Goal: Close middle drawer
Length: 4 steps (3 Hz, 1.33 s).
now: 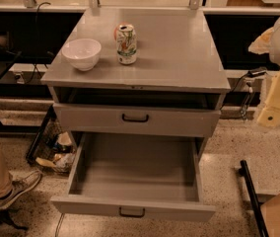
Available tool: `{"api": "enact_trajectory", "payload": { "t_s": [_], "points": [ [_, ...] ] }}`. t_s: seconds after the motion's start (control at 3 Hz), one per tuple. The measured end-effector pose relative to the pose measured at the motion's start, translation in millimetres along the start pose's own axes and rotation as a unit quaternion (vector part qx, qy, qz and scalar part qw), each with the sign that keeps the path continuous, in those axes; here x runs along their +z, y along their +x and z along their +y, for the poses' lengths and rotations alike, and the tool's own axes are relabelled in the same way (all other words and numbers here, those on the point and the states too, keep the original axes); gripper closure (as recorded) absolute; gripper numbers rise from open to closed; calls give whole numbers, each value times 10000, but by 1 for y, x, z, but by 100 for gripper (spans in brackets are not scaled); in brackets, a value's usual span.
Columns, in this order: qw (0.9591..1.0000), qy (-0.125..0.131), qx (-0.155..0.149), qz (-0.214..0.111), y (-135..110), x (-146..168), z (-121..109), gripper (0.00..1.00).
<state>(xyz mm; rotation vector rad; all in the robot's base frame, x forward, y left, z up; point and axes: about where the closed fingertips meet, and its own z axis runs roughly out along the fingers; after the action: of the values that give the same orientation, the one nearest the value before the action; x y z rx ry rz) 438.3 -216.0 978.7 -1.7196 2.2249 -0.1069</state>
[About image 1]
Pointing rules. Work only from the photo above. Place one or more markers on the grey sneaker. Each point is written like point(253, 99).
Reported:
point(20, 187)

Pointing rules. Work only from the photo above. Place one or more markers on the wire basket with trash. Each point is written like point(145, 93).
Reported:
point(51, 149)

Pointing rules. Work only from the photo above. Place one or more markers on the grey drawer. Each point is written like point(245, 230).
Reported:
point(137, 176)
point(137, 120)

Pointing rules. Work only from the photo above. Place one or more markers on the green white drink can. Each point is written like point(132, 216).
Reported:
point(126, 43)

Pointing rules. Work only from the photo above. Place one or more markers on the black metal bar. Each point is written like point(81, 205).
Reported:
point(255, 205)

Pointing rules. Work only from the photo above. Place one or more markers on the grey top drawer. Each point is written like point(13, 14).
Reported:
point(137, 120)

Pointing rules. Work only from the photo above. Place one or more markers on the grey metal drawer cabinet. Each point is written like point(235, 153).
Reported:
point(177, 63)

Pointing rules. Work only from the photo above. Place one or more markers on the black power adapter with cable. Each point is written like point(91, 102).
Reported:
point(244, 86)

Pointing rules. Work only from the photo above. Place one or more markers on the white ceramic bowl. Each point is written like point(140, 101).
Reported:
point(82, 54)

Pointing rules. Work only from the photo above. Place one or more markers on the black chair base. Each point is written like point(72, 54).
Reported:
point(6, 218)

